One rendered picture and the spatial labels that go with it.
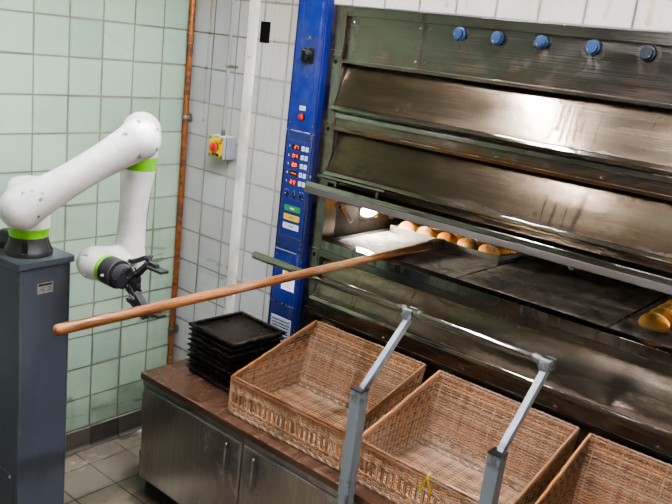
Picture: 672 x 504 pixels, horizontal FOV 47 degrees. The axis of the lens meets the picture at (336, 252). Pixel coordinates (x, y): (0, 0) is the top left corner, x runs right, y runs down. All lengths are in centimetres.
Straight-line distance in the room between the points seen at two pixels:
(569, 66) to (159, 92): 185
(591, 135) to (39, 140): 209
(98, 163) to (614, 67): 157
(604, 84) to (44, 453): 219
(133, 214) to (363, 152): 95
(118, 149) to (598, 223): 148
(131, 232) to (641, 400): 170
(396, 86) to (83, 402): 204
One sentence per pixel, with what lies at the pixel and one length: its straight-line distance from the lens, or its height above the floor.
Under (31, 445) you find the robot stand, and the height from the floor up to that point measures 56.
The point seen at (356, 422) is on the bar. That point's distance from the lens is 246.
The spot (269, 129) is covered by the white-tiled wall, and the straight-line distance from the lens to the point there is 336.
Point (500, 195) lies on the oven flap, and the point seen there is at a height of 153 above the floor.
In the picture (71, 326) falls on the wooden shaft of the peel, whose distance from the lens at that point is 212.
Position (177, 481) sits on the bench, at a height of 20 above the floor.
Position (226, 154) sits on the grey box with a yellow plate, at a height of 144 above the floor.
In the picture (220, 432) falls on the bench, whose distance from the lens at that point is 303.
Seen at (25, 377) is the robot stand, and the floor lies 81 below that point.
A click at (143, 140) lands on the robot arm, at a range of 238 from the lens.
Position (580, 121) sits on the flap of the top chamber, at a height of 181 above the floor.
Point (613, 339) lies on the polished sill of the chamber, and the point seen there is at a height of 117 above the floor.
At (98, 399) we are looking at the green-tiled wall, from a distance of 391.
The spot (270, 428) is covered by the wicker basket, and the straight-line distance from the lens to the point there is 289.
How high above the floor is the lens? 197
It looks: 15 degrees down
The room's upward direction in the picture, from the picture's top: 7 degrees clockwise
